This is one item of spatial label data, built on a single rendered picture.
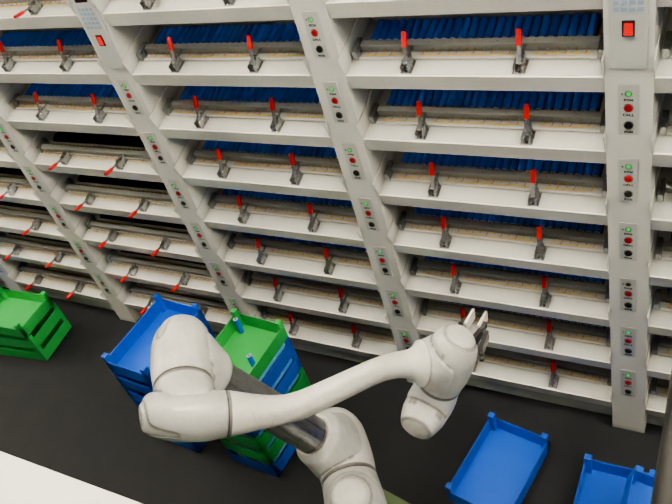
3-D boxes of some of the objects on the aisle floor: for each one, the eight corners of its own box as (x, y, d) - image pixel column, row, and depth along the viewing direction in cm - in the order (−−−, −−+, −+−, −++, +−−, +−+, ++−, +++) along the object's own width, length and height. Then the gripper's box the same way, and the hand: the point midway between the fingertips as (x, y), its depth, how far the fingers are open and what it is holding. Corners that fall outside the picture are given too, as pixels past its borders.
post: (644, 433, 230) (659, -158, 120) (612, 426, 234) (599, -150, 125) (654, 382, 242) (677, -198, 132) (624, 376, 246) (621, -189, 137)
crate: (278, 478, 252) (271, 465, 246) (232, 460, 262) (224, 447, 257) (321, 407, 269) (315, 394, 263) (276, 393, 279) (269, 380, 274)
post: (432, 387, 263) (292, -110, 153) (407, 382, 267) (255, -105, 158) (450, 344, 275) (333, -145, 165) (426, 339, 279) (297, -139, 170)
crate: (508, 529, 219) (505, 515, 214) (448, 499, 230) (444, 486, 225) (550, 448, 234) (549, 434, 229) (492, 425, 246) (489, 410, 240)
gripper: (419, 375, 187) (453, 320, 205) (480, 388, 180) (510, 330, 197) (416, 352, 184) (450, 298, 201) (478, 364, 176) (508, 307, 193)
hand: (475, 321), depth 196 cm, fingers open, 3 cm apart
